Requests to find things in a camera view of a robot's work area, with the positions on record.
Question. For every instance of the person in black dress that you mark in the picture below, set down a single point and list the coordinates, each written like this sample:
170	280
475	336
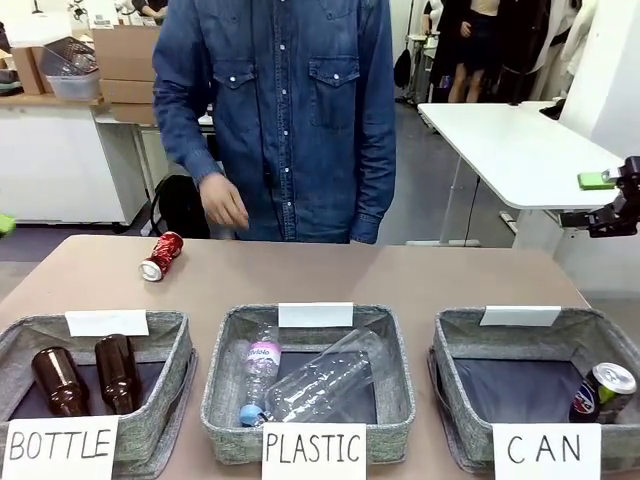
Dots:
472	45

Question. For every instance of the white paper sign BOTTLE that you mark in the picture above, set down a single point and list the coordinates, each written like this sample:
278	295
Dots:
60	445

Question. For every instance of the grey fabric basket bottle sign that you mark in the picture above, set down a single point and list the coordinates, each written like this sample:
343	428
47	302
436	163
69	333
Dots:
170	360

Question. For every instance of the right gripper black green finger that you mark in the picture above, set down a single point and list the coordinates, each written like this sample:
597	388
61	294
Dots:
597	180
612	220

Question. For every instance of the person's left forearm denim sleeve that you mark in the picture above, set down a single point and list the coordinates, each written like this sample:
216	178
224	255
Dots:
376	190

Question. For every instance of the black backpack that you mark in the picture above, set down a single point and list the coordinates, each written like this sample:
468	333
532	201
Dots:
175	210

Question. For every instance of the grey fabric basket can sign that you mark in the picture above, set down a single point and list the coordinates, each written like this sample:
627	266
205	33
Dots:
450	380

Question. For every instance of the white paper sign CAN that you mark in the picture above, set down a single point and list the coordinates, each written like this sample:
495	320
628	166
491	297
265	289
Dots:
547	450

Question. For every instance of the person in denim shirt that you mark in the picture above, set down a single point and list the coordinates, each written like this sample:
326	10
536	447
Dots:
290	125

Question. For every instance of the person's right hand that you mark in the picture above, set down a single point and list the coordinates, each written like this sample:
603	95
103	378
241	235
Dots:
225	202

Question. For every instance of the hanging black bag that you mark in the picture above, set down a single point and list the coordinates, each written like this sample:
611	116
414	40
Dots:
403	67

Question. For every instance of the clear plastic bottle pink label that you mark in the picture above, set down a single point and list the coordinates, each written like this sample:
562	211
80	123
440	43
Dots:
260	370

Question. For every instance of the crushed red soda can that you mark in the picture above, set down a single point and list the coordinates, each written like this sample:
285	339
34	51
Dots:
162	255

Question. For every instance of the blank white card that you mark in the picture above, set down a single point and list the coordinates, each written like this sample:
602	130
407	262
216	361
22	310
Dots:
107	322
520	316
316	315

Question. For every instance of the white desk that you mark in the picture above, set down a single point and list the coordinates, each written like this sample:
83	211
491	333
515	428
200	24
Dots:
510	150

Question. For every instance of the clear plastic storage bin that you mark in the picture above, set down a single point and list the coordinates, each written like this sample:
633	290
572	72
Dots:
70	75

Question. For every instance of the white paper sign PLASTIC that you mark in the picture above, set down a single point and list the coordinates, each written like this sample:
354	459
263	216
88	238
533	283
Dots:
314	450

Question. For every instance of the large clear plastic bottle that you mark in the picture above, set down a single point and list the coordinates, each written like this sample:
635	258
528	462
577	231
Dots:
325	375

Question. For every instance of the brown glass bottle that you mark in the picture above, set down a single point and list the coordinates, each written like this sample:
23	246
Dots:
116	370
60	382

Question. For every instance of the small cardboard box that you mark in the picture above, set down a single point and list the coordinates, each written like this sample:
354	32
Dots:
27	70

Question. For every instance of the person's right forearm denim sleeve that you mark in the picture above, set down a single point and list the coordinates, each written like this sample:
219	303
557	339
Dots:
185	145

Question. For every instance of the dark blue Pepsi can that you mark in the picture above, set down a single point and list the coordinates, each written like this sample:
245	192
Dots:
602	395

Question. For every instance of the white cabinet wooden top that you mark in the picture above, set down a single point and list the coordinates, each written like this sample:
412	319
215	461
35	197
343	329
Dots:
55	150

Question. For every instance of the open cardboard box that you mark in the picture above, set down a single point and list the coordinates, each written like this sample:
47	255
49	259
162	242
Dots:
125	52

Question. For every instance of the grey fabric basket plastic sign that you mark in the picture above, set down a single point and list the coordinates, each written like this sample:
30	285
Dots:
225	370

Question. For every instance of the flat cardboard box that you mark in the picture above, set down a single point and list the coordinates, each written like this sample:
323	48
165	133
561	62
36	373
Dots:
127	91
132	113

